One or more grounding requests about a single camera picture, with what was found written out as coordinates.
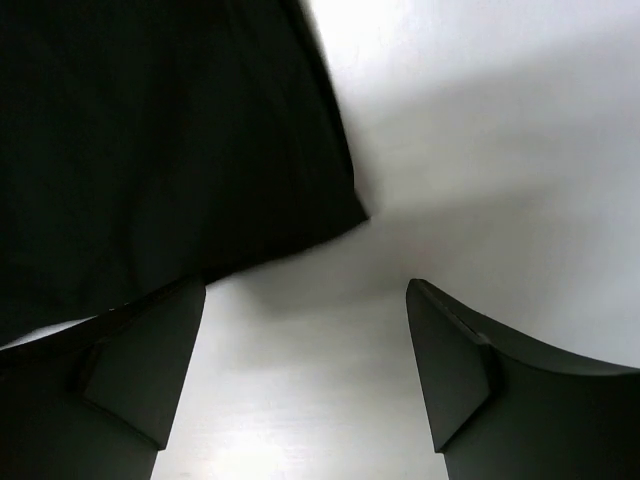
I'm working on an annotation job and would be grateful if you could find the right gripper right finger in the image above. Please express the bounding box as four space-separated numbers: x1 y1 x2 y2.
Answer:
406 279 639 480

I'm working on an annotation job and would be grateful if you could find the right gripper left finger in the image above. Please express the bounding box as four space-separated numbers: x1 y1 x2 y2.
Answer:
1 277 206 479

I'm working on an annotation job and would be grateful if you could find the black t shirt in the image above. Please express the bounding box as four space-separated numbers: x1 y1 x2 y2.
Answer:
1 1 368 343

